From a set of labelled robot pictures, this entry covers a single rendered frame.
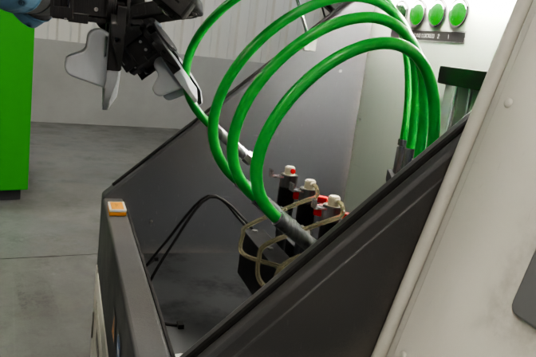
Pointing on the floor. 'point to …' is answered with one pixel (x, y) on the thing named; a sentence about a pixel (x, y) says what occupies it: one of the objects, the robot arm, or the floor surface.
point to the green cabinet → (15, 103)
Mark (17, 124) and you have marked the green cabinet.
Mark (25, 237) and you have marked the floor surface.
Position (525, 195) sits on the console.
